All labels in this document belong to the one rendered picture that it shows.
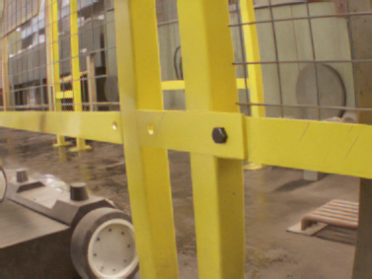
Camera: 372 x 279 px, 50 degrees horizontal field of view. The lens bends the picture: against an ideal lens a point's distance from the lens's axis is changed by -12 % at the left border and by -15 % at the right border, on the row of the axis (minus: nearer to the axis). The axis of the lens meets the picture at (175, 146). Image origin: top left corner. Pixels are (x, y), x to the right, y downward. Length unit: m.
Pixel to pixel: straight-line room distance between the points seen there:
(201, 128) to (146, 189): 0.18
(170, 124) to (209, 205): 0.12
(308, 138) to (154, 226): 0.34
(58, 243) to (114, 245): 0.14
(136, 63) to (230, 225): 0.27
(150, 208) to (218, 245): 0.16
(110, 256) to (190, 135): 0.56
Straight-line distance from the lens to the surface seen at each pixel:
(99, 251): 1.04
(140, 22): 0.68
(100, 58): 4.40
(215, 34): 0.55
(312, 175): 1.94
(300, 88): 2.53
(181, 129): 0.58
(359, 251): 0.69
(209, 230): 0.59
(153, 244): 0.72
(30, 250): 1.00
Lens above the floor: 0.49
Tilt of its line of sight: 9 degrees down
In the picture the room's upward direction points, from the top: 5 degrees counter-clockwise
